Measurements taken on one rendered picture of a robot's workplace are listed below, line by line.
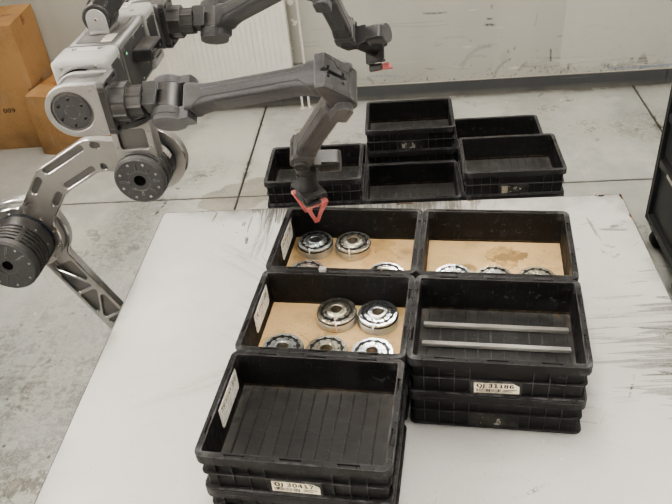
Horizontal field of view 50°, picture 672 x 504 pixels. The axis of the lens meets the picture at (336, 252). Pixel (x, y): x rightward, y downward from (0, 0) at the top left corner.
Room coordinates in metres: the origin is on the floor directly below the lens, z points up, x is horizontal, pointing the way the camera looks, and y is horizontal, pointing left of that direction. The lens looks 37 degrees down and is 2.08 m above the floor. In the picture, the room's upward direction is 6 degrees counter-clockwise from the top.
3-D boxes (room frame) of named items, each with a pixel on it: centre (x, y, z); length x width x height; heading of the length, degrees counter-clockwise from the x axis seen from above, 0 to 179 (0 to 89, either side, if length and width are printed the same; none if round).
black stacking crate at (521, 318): (1.23, -0.36, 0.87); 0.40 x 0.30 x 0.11; 77
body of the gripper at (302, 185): (1.71, 0.06, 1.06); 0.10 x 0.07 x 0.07; 24
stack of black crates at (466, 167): (2.55, -0.75, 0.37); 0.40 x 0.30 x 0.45; 83
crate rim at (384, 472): (1.03, 0.10, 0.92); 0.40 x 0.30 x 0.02; 77
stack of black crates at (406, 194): (2.60, -0.35, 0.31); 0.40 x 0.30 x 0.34; 83
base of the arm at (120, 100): (1.48, 0.42, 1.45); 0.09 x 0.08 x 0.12; 173
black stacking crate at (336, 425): (1.03, 0.10, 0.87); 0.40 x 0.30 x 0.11; 77
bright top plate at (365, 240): (1.69, -0.05, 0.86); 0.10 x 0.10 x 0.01
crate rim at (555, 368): (1.23, -0.36, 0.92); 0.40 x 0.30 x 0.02; 77
